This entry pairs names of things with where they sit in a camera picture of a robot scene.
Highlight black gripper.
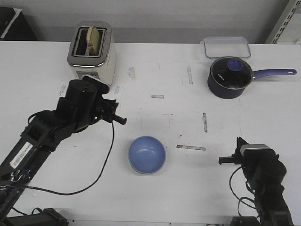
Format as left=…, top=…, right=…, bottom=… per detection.
left=94, top=95, right=127, bottom=125
left=218, top=137, right=250, bottom=172

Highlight blue bowl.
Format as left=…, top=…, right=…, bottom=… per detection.
left=128, top=136, right=166, bottom=174

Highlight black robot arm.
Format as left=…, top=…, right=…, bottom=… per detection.
left=0, top=76, right=127, bottom=220
left=219, top=137, right=293, bottom=226

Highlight white and chrome toaster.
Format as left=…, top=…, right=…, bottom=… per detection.
left=67, top=21, right=117, bottom=86

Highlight dark blue saucepan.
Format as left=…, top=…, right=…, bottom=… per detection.
left=207, top=56, right=297, bottom=99

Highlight slice of toast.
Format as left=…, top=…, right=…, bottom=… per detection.
left=86, top=26, right=101, bottom=56

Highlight glass pot lid blue knob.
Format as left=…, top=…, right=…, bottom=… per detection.
left=209, top=56, right=253, bottom=90

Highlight clear plastic food container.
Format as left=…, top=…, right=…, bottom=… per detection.
left=200, top=36, right=251, bottom=59

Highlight black box in corner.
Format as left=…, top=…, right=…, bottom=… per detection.
left=0, top=7, right=38, bottom=41

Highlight white metal shelf upright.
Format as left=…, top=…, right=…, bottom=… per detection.
left=265, top=0, right=301, bottom=45

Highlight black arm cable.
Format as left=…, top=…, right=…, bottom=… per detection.
left=229, top=167, right=261, bottom=219
left=14, top=120, right=115, bottom=195

